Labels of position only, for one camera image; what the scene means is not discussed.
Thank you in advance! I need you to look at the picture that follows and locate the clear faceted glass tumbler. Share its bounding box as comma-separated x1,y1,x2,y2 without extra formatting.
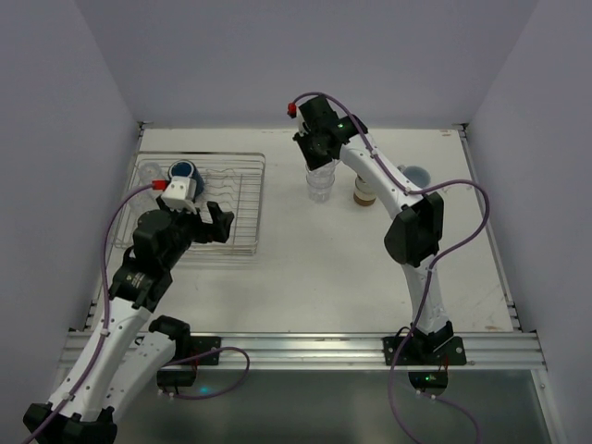
307,184,333,203

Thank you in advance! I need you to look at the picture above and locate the white brown banded cup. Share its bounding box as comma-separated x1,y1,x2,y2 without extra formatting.
353,175,376,206

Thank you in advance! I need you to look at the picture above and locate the dark blue mug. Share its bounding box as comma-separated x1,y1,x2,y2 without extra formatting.
167,160,204,202

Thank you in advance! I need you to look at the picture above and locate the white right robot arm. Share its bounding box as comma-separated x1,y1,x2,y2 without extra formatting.
287,94,453,355

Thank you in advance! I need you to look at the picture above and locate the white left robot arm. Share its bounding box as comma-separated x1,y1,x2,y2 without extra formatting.
23,202,234,443

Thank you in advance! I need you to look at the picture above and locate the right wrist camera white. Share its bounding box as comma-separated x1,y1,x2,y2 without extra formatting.
287,102,308,136

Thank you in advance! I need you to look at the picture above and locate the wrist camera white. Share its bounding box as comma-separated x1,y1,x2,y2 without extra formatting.
287,102,308,136
160,176,197,214

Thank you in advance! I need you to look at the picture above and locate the metal wire dish rack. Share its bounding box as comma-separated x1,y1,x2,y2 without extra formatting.
129,151,265,261

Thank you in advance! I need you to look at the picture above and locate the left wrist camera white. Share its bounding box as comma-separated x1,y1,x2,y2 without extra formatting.
160,176,197,214

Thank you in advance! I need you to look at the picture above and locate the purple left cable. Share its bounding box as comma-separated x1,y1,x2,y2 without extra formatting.
18,179,251,444

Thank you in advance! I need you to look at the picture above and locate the purple cable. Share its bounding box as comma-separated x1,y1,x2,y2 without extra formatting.
18,179,251,444
290,93,491,444

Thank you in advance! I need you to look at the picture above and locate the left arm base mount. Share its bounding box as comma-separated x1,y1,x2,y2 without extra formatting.
156,336,222,394

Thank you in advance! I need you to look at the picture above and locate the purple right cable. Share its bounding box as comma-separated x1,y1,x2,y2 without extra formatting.
290,93,491,444

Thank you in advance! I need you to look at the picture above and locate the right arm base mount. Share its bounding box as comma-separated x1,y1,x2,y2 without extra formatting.
396,330,467,396

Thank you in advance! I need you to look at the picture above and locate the aluminium front rail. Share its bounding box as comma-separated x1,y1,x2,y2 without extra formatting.
57,331,542,370

